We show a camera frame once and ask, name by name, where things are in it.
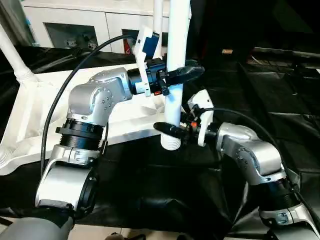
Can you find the white plastic table leg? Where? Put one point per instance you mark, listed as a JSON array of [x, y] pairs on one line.
[[15, 55], [177, 35], [158, 25]]

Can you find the white plastic table top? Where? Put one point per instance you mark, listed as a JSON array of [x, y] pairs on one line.
[[30, 115]]

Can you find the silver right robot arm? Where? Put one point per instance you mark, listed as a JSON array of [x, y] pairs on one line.
[[255, 160]]

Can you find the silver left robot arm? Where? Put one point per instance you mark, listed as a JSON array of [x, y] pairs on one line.
[[90, 110]]

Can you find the black mat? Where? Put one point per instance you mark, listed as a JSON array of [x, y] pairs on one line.
[[260, 100]]

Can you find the white glass-door cabinet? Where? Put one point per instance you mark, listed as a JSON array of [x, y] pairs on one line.
[[90, 20]]

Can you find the grey curtain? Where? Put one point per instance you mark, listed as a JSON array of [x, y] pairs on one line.
[[15, 22]]

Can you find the black metal rail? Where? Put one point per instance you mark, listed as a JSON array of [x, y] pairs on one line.
[[290, 54]]

